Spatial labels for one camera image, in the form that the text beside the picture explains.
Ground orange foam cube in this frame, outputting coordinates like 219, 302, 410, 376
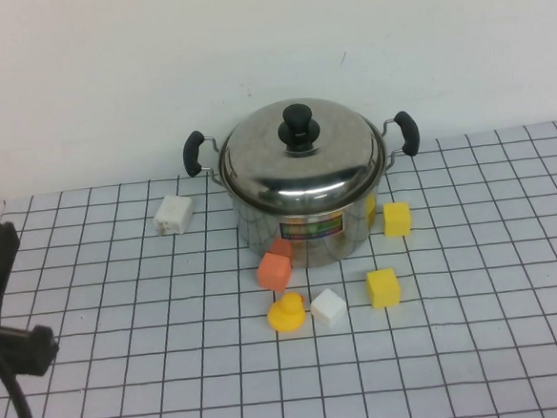
255, 249, 295, 296

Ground stainless steel pot black handles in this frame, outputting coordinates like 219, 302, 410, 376
180, 108, 429, 278

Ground yellow rubber duck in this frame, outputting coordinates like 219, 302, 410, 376
264, 291, 309, 335

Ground steel lid with black knob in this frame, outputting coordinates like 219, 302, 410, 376
214, 91, 388, 221

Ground yellow foam cube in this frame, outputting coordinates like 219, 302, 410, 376
382, 200, 413, 239
364, 266, 403, 311

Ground white foam cube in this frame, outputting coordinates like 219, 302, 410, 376
308, 287, 349, 331

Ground white charger plug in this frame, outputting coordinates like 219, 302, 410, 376
152, 192, 196, 238

